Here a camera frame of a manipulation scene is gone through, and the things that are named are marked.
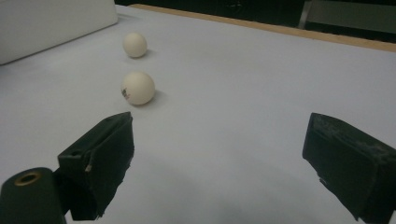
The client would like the white table cover sheet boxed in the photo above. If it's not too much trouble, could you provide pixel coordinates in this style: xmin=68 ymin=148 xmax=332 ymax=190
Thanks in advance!
xmin=0 ymin=4 xmax=396 ymax=224

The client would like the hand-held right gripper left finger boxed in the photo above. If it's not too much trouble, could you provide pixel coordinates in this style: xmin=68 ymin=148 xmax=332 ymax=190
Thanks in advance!
xmin=57 ymin=111 xmax=135 ymax=221

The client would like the white ping-pong ball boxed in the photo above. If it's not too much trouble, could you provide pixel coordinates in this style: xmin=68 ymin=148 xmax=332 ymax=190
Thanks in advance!
xmin=122 ymin=32 xmax=149 ymax=59
xmin=120 ymin=71 xmax=156 ymax=106

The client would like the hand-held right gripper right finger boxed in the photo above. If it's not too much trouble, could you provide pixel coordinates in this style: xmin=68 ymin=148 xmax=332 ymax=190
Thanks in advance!
xmin=302 ymin=112 xmax=396 ymax=224

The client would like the white plastic tray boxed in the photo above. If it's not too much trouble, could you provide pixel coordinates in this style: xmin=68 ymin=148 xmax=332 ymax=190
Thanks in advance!
xmin=0 ymin=0 xmax=120 ymax=66

